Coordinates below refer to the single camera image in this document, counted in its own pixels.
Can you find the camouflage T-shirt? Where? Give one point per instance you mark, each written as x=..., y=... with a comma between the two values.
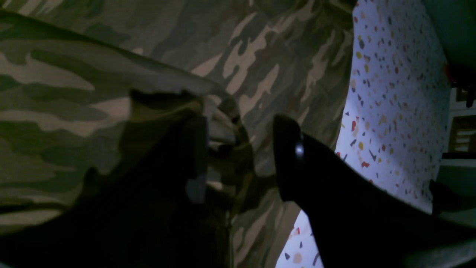
x=88, y=87

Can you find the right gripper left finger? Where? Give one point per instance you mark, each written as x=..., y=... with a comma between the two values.
x=152, y=217

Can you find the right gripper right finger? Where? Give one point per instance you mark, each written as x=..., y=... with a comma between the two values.
x=356, y=223

